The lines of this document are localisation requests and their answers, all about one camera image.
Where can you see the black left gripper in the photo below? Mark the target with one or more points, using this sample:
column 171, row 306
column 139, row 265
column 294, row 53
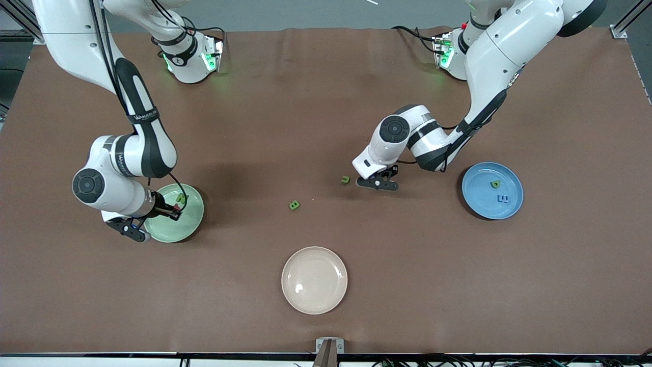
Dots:
column 394, row 172

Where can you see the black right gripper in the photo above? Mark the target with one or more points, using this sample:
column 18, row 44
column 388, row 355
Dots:
column 162, row 208

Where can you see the green letter N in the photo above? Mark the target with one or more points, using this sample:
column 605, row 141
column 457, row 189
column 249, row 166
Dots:
column 181, row 197

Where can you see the green letter B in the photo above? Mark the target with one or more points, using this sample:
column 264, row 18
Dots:
column 294, row 205

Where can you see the green letter q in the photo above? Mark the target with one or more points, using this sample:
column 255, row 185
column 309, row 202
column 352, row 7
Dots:
column 495, row 184

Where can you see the blue letter m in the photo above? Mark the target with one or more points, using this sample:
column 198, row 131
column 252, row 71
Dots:
column 503, row 199

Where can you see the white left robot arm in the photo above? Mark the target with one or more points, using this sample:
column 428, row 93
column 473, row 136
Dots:
column 509, row 46

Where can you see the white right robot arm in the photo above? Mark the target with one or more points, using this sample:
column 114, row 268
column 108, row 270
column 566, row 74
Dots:
column 66, row 30

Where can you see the green plate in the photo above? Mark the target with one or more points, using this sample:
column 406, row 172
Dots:
column 188, row 227

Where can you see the brown table cover sheet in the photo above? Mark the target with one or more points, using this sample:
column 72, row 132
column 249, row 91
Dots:
column 326, row 102

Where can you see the blue plate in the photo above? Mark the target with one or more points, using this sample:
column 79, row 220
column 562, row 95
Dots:
column 479, row 201

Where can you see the beige plate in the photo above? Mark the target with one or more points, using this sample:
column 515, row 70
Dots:
column 314, row 280

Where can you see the white table edge rail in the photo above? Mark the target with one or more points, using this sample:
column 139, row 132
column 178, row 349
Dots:
column 102, row 363

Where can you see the grey metal mount bracket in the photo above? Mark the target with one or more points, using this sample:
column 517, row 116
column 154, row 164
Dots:
column 320, row 346

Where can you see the tan camera support post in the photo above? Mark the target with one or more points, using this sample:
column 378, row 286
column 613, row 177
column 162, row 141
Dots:
column 327, row 358

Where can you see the aluminium frame post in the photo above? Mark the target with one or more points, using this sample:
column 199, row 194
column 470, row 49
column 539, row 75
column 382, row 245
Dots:
column 618, row 32
column 20, row 18

